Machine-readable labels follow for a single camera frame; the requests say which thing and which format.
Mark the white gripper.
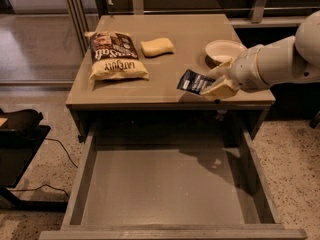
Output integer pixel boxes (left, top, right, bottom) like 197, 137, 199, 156
200, 45, 270, 101

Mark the dark blue rxbar wrapper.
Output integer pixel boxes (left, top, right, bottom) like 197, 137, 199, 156
177, 69, 215, 95

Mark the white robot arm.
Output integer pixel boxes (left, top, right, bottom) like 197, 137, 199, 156
200, 11, 320, 101

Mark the grey cabinet with counter top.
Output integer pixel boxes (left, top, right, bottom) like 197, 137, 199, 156
66, 14, 275, 136

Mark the open grey top drawer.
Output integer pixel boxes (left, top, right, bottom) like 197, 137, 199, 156
39, 129, 307, 240

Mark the white bowl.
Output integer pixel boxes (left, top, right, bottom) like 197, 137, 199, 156
205, 40, 247, 65

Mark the yellow sponge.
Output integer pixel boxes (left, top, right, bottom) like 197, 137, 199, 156
141, 38, 175, 57

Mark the Late July chips bag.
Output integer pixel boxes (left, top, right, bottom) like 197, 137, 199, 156
85, 31, 149, 83

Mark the black equipment on stand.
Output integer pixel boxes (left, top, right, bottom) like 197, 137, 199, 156
0, 109, 67, 212

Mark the metal railing frame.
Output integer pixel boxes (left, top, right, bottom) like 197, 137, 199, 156
66, 0, 320, 51

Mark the black floor cable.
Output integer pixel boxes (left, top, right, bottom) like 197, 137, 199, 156
9, 137, 79, 199

